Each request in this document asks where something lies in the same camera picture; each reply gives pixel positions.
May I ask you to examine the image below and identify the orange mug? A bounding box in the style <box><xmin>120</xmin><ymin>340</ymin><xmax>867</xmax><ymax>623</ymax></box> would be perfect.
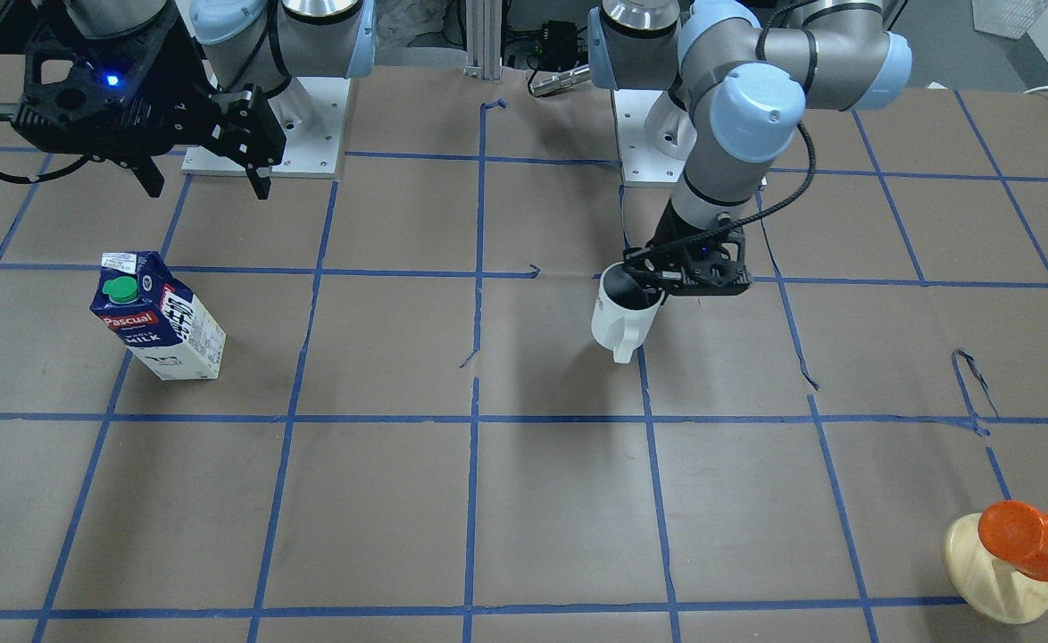
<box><xmin>977</xmin><ymin>500</ymin><xmax>1048</xmax><ymax>582</ymax></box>

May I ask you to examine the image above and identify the white ceramic mug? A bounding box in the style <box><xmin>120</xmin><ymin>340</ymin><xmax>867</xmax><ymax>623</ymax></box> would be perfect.
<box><xmin>592</xmin><ymin>262</ymin><xmax>667</xmax><ymax>363</ymax></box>

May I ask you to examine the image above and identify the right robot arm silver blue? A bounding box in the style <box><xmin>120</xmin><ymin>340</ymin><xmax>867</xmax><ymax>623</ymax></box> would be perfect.
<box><xmin>7</xmin><ymin>1</ymin><xmax>377</xmax><ymax>200</ymax></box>

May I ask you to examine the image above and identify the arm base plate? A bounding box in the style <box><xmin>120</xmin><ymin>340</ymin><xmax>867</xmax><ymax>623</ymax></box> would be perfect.
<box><xmin>182</xmin><ymin>77</ymin><xmax>351</xmax><ymax>180</ymax></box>
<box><xmin>611</xmin><ymin>89</ymin><xmax>766</xmax><ymax>189</ymax></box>

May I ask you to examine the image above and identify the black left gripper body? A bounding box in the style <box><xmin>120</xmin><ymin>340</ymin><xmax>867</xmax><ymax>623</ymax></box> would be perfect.
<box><xmin>623</xmin><ymin>223</ymin><xmax>752</xmax><ymax>296</ymax></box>

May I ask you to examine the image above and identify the aluminium frame post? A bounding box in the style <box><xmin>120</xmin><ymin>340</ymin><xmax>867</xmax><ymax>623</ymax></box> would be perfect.
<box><xmin>464</xmin><ymin>0</ymin><xmax>503</xmax><ymax>84</ymax></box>

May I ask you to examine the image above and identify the blue white milk carton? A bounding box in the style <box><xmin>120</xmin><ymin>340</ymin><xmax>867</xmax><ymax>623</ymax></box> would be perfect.
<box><xmin>90</xmin><ymin>251</ymin><xmax>226</xmax><ymax>381</ymax></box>

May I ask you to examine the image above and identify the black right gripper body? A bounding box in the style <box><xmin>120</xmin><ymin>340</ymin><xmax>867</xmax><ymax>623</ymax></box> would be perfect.
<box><xmin>12</xmin><ymin>4</ymin><xmax>285</xmax><ymax>171</ymax></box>

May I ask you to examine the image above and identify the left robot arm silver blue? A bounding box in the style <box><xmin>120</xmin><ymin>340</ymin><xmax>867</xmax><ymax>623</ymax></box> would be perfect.
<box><xmin>586</xmin><ymin>1</ymin><xmax>912</xmax><ymax>302</ymax></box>

